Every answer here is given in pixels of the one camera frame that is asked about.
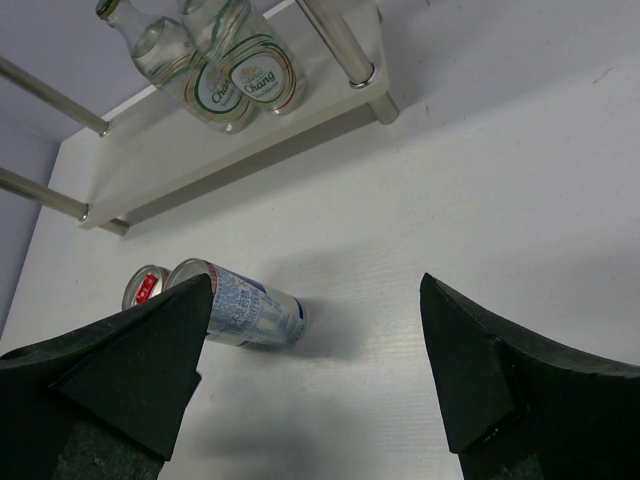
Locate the clear Chang bottle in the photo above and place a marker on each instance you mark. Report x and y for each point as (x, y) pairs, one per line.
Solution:
(161, 51)
(249, 52)

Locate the silver can right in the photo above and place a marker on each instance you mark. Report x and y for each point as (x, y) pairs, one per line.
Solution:
(245, 312)

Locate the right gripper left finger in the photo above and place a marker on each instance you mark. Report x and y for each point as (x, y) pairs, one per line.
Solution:
(105, 401)

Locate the white two-tier shelf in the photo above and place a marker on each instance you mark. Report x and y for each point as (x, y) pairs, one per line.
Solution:
(148, 148)

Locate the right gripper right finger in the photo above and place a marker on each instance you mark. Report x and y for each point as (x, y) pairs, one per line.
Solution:
(518, 405)

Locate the blue silver can left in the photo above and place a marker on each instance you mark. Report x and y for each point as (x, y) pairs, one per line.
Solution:
(146, 283)

